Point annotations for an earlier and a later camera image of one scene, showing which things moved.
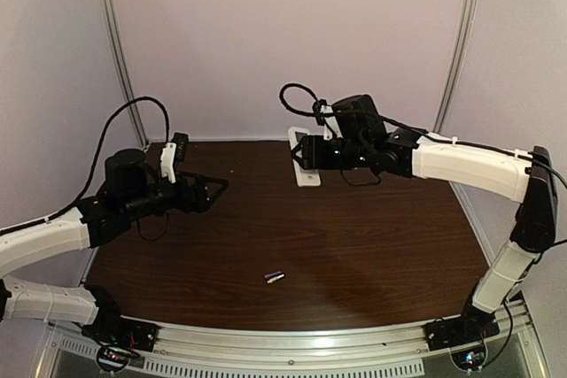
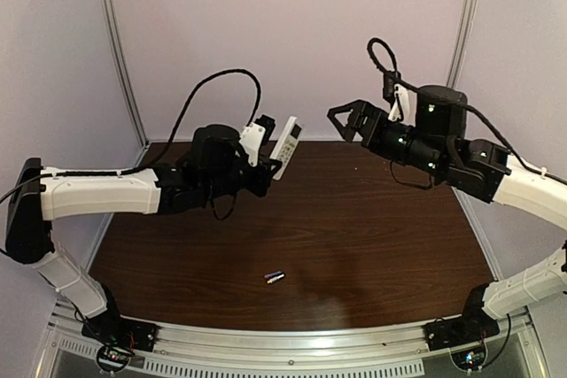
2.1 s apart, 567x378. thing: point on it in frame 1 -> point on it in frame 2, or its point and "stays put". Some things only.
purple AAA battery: (272, 273) stays put
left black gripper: (195, 194) -> (260, 179)
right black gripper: (308, 152) -> (366, 124)
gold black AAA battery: (275, 278) stays put
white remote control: (304, 177) -> (286, 144)
